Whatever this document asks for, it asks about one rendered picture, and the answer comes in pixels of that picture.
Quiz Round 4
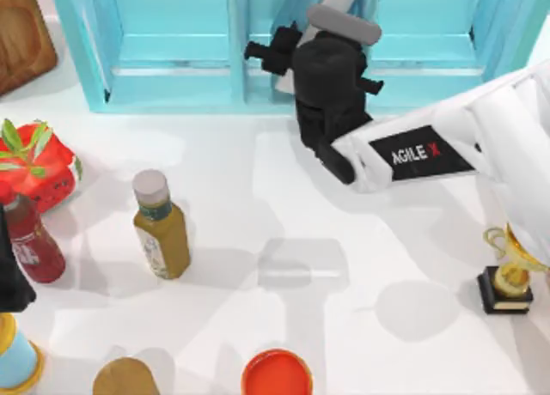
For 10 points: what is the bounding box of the blue and yellow cup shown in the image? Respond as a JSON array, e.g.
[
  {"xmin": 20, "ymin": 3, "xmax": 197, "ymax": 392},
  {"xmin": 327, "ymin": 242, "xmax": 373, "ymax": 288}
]
[{"xmin": 0, "ymin": 312, "xmax": 46, "ymax": 392}]

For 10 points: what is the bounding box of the orange-red cup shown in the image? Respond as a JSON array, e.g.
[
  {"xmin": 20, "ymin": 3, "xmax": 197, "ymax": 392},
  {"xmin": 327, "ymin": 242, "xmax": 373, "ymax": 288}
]
[{"xmin": 240, "ymin": 348, "xmax": 315, "ymax": 395}]

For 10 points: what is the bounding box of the wooden board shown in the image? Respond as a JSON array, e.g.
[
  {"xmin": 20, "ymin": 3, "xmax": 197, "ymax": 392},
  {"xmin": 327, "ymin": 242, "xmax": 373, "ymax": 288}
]
[{"xmin": 0, "ymin": 0, "xmax": 59, "ymax": 98}]

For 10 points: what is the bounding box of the red plant pot with leaves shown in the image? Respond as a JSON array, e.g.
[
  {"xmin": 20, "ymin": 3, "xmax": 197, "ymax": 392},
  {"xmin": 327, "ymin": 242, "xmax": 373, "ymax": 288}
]
[{"xmin": 0, "ymin": 118, "xmax": 85, "ymax": 215}]

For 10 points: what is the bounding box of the olive bottle with grey cap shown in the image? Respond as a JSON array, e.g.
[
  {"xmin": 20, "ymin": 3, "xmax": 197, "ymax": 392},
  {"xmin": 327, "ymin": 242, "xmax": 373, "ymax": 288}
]
[{"xmin": 131, "ymin": 168, "xmax": 193, "ymax": 281}]

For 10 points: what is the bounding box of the gold trophy with black base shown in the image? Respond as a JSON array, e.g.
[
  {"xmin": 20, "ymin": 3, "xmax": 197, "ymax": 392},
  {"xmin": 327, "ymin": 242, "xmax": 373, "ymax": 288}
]
[{"xmin": 476, "ymin": 224, "xmax": 550, "ymax": 315}]

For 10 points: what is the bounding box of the light blue rack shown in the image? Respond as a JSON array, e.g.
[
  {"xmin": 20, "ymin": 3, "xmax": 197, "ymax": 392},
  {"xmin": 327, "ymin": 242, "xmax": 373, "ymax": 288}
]
[{"xmin": 46, "ymin": 0, "xmax": 550, "ymax": 116}]

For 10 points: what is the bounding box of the brown bread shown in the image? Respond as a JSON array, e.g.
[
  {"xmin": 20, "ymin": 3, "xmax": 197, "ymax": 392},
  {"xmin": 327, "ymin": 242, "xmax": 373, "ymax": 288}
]
[{"xmin": 91, "ymin": 356, "xmax": 162, "ymax": 395}]

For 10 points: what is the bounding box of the red bottle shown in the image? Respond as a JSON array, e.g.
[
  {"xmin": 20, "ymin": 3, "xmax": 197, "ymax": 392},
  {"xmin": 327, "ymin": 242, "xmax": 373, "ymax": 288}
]
[{"xmin": 0, "ymin": 183, "xmax": 68, "ymax": 284}]

